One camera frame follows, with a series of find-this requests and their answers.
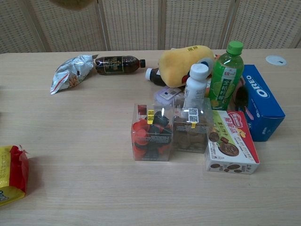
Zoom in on green tea bottle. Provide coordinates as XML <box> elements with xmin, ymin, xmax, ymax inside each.
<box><xmin>207</xmin><ymin>40</ymin><xmax>245</xmax><ymax>112</ymax></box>

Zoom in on red white cookie box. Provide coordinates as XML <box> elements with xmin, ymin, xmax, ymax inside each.
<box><xmin>205</xmin><ymin>110</ymin><xmax>261</xmax><ymax>175</ymax></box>

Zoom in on dark cola bottle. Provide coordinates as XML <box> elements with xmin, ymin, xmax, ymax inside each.
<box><xmin>94</xmin><ymin>55</ymin><xmax>146</xmax><ymax>76</ymax></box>

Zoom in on clear box brown cookies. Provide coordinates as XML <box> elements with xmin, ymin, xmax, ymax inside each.
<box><xmin>172</xmin><ymin>97</ymin><xmax>213</xmax><ymax>154</ymax></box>

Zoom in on clear box red black pieces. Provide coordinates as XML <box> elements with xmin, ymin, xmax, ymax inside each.
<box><xmin>130</xmin><ymin>102</ymin><xmax>175</xmax><ymax>162</ymax></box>

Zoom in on yellow plush toy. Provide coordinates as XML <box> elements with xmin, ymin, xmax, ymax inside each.
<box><xmin>158</xmin><ymin>45</ymin><xmax>215</xmax><ymax>89</ymax></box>

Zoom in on brown bottle white cap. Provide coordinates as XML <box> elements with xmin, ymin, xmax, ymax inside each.
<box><xmin>144</xmin><ymin>66</ymin><xmax>170</xmax><ymax>88</ymax></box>

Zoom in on small pale purple box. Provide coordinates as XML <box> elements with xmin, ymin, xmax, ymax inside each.
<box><xmin>153</xmin><ymin>85</ymin><xmax>184</xmax><ymax>107</ymax></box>

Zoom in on crumpled silver snack bag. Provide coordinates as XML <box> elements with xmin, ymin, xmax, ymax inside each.
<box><xmin>49</xmin><ymin>54</ymin><xmax>100</xmax><ymax>96</ymax></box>

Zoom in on yellow red snack bag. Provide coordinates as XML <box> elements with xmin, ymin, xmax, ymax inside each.
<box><xmin>0</xmin><ymin>144</ymin><xmax>30</xmax><ymax>208</ymax></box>

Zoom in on blue Oreo box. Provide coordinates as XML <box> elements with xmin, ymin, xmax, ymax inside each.
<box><xmin>237</xmin><ymin>64</ymin><xmax>286</xmax><ymax>143</ymax></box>

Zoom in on woven folding screen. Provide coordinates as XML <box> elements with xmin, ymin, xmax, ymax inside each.
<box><xmin>0</xmin><ymin>0</ymin><xmax>301</xmax><ymax>54</ymax></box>

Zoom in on small white pill bottle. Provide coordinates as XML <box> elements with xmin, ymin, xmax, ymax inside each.
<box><xmin>182</xmin><ymin>63</ymin><xmax>210</xmax><ymax>109</ymax></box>

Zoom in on white round sticker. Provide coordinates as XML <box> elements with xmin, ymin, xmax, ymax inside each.
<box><xmin>265</xmin><ymin>55</ymin><xmax>288</xmax><ymax>66</ymax></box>

